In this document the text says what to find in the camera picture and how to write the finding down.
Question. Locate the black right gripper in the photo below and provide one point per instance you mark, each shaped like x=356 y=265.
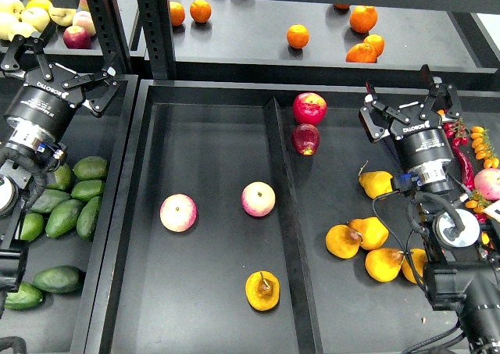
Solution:
x=422 y=140

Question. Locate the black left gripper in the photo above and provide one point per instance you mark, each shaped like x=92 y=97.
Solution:
x=52 y=93

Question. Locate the yellow pear with stem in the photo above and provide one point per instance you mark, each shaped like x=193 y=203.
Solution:
x=262 y=290

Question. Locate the dark green avocado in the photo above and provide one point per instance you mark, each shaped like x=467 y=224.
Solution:
x=63 y=218

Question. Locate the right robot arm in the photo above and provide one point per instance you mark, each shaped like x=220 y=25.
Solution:
x=461 y=273

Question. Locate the yellow pear lone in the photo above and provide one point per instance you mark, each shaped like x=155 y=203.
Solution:
x=375 y=183

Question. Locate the green avocado top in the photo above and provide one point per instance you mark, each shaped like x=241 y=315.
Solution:
x=63 y=178

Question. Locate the yellow pear top pile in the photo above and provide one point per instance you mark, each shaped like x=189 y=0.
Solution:
x=374 y=233

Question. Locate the yellow pear pile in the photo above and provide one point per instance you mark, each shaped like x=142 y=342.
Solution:
x=384 y=264
x=374 y=233
x=343 y=241

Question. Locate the yellow pear left pile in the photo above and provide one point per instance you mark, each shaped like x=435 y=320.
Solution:
x=343 y=241

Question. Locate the green avocado far left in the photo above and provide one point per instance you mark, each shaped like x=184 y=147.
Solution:
x=33 y=226

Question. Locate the yellow pear bottom pile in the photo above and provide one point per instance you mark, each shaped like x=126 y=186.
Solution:
x=384 y=264

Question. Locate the red apple on shelf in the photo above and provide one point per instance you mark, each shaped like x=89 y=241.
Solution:
x=76 y=37

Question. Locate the orange front shelf right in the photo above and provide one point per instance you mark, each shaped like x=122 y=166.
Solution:
x=361 y=53

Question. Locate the orange cherry tomato vine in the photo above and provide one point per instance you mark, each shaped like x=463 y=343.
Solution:
x=483 y=147

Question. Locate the red chili pepper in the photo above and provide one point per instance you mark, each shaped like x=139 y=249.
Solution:
x=467 y=173

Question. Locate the large orange shelf right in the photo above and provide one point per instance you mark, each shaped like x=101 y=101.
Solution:
x=363 y=18

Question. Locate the red apple upper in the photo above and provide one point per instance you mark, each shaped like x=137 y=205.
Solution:
x=309 y=108

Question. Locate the pink apple right edge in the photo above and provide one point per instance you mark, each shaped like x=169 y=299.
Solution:
x=487 y=183

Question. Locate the dark red apple lower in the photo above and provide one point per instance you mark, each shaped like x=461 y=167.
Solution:
x=305 y=139

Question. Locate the orange centre shelf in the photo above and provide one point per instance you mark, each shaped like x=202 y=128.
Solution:
x=297 y=36

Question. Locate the orange shelf left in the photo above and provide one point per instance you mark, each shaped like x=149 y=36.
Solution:
x=200 y=11

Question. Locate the pink apple centre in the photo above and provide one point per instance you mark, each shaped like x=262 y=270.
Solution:
x=258 y=199

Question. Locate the pink apple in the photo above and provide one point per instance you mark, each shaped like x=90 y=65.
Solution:
x=258 y=199
x=178 y=213

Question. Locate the pink apple left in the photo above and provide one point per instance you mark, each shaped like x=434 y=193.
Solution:
x=178 y=213

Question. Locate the black centre tray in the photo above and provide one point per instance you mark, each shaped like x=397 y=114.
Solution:
x=169 y=292

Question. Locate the black tray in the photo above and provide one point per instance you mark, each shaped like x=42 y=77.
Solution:
x=60 y=323
x=169 y=292

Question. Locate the black left tray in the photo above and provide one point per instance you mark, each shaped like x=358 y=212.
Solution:
x=60 y=323

